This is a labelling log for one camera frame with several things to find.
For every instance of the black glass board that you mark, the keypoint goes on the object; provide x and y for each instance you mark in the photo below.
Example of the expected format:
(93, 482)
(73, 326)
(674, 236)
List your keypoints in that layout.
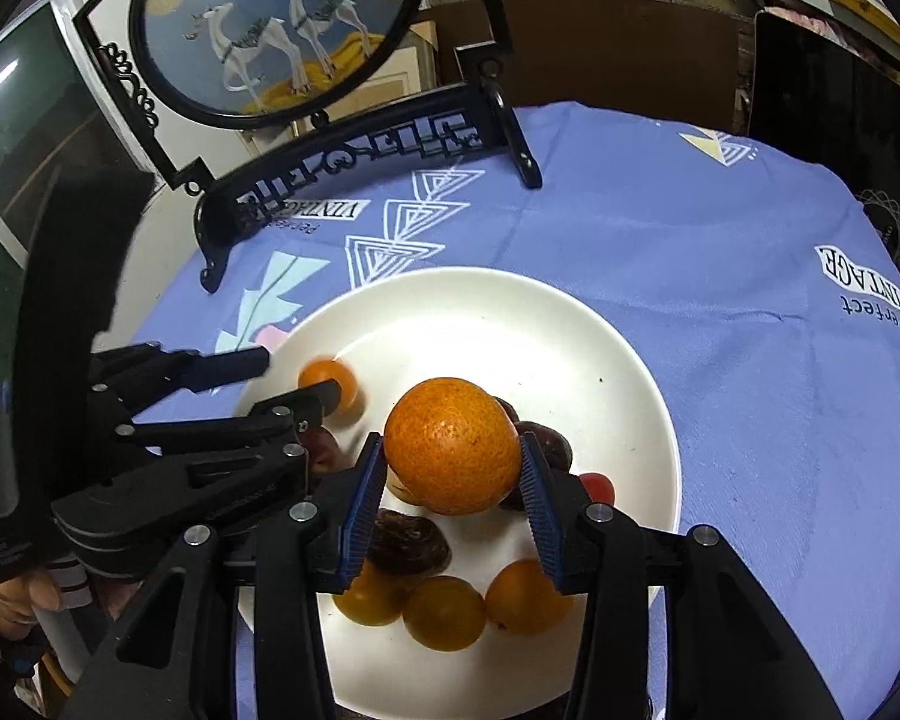
(817, 112)

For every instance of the round deer screen ornament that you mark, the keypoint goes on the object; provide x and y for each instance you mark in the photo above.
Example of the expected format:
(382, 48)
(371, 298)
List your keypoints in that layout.
(270, 30)

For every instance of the blue printed tablecloth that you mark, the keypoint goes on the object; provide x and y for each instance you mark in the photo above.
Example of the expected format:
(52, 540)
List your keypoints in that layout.
(682, 277)

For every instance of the person's left hand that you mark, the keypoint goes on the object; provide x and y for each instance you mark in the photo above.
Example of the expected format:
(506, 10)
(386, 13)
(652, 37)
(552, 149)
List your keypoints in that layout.
(15, 600)

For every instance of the small orange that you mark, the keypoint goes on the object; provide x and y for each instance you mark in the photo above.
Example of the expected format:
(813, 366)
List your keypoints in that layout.
(337, 379)

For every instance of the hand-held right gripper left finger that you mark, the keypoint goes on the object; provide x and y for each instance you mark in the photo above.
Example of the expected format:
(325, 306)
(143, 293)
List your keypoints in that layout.
(364, 517)

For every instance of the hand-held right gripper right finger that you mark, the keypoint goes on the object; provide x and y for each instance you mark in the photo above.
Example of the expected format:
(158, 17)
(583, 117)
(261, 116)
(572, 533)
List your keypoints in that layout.
(540, 525)

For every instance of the window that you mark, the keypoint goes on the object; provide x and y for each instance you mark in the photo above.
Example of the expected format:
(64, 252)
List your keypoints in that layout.
(15, 127)

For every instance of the white round plate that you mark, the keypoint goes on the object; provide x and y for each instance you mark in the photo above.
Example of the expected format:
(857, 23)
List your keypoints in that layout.
(495, 330)

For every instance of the pink cloth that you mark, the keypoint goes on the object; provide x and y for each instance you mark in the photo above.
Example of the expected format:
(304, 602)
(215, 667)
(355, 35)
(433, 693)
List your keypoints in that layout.
(799, 19)

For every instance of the dark red cherry tomato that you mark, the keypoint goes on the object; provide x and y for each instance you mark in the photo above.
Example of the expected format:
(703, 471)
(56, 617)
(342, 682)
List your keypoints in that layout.
(319, 451)

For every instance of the large orange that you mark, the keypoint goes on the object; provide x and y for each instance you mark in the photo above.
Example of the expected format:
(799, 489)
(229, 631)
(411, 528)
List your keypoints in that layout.
(454, 446)

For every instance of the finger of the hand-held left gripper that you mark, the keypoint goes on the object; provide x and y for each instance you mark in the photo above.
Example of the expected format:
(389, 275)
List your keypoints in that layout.
(270, 420)
(195, 367)

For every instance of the brown cardboard sheet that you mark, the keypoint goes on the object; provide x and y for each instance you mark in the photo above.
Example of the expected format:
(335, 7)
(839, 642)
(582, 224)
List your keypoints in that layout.
(607, 52)

